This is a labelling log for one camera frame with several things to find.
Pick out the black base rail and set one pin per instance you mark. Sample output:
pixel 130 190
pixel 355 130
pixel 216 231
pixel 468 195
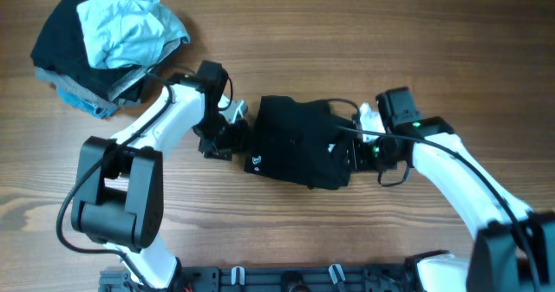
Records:
pixel 282 279

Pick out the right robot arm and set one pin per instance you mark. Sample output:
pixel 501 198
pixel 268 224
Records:
pixel 513 245

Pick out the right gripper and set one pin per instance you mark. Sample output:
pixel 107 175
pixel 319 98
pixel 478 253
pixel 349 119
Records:
pixel 357 160

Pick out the grey folded garment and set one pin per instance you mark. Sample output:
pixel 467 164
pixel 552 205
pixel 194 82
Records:
pixel 69 85

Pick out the black folded garment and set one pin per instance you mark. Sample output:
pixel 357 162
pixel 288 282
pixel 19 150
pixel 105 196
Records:
pixel 60 48

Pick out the black polo shirt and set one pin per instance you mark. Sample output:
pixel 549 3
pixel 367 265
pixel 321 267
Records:
pixel 302 143

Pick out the light blue crumpled garment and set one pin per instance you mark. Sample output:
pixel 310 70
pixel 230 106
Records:
pixel 124 33

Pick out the blue folded garment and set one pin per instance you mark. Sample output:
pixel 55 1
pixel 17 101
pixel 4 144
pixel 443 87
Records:
pixel 86 106

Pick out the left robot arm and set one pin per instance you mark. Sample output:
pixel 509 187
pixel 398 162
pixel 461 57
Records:
pixel 118 200

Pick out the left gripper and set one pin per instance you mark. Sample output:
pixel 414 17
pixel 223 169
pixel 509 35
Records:
pixel 226 152

